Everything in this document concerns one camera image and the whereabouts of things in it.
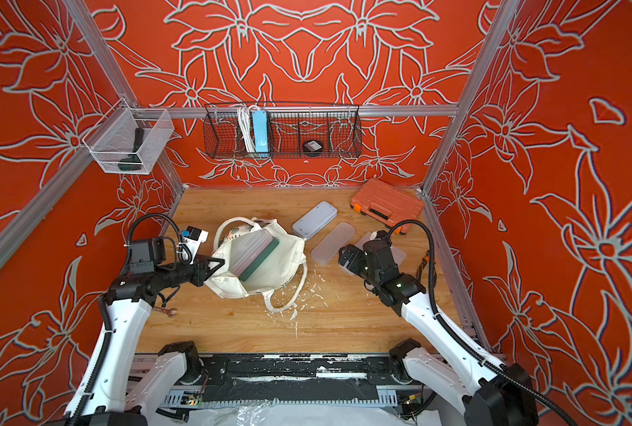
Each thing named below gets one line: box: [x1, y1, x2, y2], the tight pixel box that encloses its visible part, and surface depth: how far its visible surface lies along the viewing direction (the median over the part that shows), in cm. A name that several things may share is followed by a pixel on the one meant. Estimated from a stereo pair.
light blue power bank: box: [252, 110, 269, 154], surface depth 91 cm
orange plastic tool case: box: [350, 177, 425, 236], surface depth 109 cm
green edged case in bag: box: [229, 230, 280, 282], surface depth 92 cm
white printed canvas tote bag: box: [204, 216, 309, 313], surface depth 84 cm
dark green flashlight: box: [118, 127, 144, 171], surface depth 83 cm
